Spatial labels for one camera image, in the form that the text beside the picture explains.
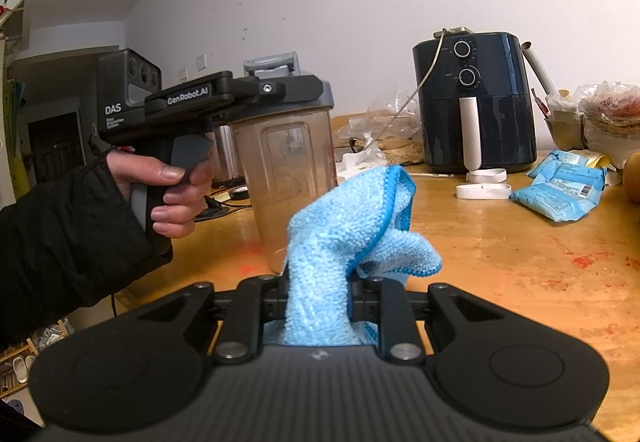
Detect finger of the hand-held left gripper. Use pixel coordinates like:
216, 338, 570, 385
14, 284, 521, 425
233, 74, 335, 121

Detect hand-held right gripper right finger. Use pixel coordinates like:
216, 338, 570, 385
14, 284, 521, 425
350, 276, 506, 366

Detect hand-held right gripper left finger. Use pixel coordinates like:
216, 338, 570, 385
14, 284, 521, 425
136, 275, 291, 366

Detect clear shaker bottle grey lid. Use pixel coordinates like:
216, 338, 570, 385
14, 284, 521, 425
229, 51, 339, 276

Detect blue microfiber cloth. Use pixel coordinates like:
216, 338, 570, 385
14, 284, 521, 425
262, 164, 444, 348

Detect person's left hand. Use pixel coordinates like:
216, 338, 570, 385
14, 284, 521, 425
106, 153, 214, 239

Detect steel electric kettle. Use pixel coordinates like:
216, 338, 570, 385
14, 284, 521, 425
211, 121, 247, 189

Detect dark door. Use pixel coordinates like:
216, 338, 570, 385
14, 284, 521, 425
27, 111, 84, 184

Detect small white open box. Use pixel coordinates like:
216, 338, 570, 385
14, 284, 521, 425
334, 160, 377, 184

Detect clear bag of dried grains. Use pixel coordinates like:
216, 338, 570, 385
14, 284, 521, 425
332, 84, 427, 164

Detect white oval band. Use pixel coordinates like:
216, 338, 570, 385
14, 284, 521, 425
455, 183, 512, 201
466, 167, 507, 183

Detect blue snack packet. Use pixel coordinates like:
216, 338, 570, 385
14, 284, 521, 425
509, 171, 607, 223
527, 149, 609, 179

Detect dark blue air fryer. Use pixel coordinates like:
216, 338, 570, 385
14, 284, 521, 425
412, 31, 539, 174

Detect wooden shoe rack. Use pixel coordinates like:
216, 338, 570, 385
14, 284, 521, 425
0, 316, 72, 399

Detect yellow packet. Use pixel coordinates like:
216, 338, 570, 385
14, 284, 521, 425
581, 151, 614, 171

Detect grey plastic tube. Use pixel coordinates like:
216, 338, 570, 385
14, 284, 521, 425
520, 42, 557, 96

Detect orange fruit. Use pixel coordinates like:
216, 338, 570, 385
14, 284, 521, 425
622, 156, 640, 204

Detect clear bag of stacked food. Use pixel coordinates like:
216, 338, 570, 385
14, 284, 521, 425
576, 81, 640, 169

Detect beige cable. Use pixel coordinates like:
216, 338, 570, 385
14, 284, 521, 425
366, 33, 444, 144

